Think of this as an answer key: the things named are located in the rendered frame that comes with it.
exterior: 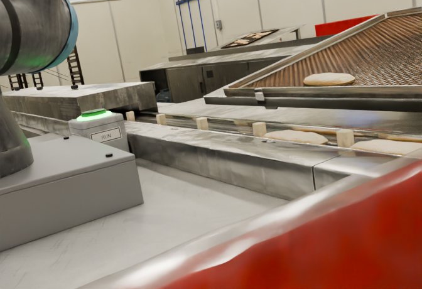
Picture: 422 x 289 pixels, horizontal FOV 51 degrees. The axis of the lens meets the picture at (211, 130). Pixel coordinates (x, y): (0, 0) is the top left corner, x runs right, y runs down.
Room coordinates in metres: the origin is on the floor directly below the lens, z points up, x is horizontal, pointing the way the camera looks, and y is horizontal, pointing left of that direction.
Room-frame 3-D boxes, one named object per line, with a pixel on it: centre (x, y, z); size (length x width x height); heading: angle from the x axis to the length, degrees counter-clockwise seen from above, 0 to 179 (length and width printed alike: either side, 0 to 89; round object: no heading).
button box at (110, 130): (0.72, 0.18, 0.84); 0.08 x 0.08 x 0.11; 32
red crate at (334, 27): (4.16, -1.40, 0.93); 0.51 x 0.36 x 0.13; 36
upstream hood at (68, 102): (1.49, 0.52, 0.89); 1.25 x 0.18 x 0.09; 32
